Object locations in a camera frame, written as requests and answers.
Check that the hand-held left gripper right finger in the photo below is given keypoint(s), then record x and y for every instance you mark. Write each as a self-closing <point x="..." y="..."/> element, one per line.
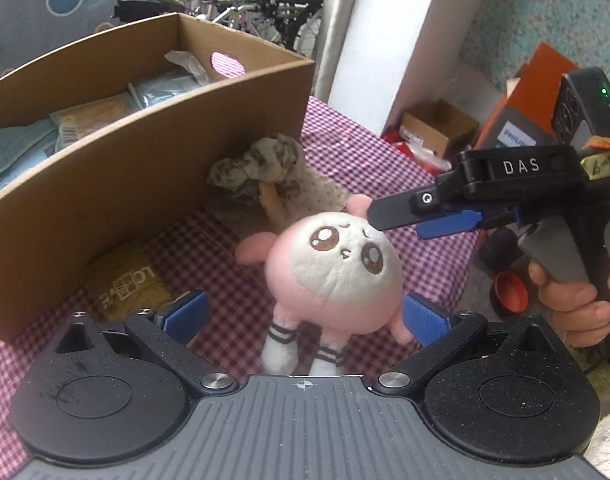
<point x="425" y="320"/>

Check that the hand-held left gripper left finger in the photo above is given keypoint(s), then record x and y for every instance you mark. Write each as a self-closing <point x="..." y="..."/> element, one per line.
<point x="185" y="315"/>

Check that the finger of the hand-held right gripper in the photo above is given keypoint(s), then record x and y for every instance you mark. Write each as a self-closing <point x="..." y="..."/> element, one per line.
<point x="400" y="207"/>
<point x="450" y="222"/>

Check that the kraft paper packet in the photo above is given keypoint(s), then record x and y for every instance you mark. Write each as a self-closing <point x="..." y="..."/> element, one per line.
<point x="130" y="280"/>

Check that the pink plush toy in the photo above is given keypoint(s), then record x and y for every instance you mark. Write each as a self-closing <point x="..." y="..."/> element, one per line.
<point x="330" y="260"/>

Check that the green patterned scrunchie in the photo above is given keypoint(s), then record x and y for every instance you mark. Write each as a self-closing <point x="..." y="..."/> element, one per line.
<point x="265" y="160"/>

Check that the large cardboard box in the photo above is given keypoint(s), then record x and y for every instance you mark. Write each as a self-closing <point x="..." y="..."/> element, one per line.
<point x="135" y="180"/>

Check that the beige packet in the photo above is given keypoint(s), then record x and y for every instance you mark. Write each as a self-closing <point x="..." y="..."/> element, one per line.
<point x="95" y="115"/>

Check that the clear bag of face masks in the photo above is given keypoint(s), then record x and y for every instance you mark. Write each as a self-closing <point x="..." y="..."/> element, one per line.
<point x="170" y="82"/>

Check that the green towel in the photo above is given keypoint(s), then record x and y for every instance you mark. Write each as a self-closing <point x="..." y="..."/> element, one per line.
<point x="15" y="145"/>

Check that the person's right hand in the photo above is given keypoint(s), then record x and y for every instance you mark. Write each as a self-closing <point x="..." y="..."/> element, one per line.
<point x="575" y="315"/>

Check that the pink checkered cloth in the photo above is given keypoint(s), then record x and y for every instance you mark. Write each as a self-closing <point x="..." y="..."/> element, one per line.
<point x="215" y="270"/>

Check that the red snack packets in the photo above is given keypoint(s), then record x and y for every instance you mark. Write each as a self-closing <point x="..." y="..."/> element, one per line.
<point x="425" y="155"/>

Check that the beige dotted cloth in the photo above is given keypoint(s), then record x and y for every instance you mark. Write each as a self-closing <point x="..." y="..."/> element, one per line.
<point x="315" y="195"/>

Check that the small open cardboard box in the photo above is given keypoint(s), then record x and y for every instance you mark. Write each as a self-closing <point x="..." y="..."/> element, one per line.
<point x="437" y="127"/>

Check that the orange product box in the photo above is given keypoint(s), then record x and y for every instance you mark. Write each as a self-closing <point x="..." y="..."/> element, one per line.
<point x="530" y="95"/>

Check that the grey curtain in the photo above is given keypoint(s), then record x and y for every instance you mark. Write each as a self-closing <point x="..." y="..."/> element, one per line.
<point x="340" y="25"/>

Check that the wheelchair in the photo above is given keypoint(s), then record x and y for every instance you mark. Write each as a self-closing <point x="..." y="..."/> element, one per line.
<point x="275" y="5"/>

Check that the black padded seat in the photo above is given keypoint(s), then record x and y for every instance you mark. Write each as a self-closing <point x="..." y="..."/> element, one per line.
<point x="145" y="9"/>

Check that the blue printed sheet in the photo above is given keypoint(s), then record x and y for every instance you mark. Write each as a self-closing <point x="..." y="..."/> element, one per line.
<point x="60" y="5"/>

